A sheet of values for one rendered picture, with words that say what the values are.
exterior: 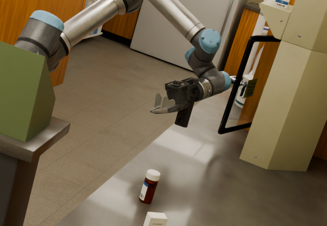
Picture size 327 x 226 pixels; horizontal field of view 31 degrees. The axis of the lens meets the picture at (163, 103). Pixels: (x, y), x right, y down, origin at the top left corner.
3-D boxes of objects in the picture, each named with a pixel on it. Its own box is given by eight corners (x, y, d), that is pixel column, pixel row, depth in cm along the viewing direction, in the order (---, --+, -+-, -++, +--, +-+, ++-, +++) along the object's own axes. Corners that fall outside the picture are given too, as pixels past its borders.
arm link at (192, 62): (205, 36, 215) (221, 60, 212) (198, 51, 225) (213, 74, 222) (187, 45, 212) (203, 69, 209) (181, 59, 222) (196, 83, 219)
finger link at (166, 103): (150, 98, 196) (170, 91, 202) (151, 115, 198) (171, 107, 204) (156, 100, 194) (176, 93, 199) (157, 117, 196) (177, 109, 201)
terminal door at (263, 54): (254, 125, 250) (287, 36, 239) (218, 135, 226) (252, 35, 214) (253, 125, 251) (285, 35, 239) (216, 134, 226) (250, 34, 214)
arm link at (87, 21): (16, 39, 202) (132, -40, 224) (18, 60, 215) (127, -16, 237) (39, 64, 200) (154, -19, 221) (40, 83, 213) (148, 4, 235)
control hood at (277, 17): (290, 31, 239) (299, 7, 236) (281, 40, 209) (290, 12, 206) (263, 22, 241) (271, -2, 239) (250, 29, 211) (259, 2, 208)
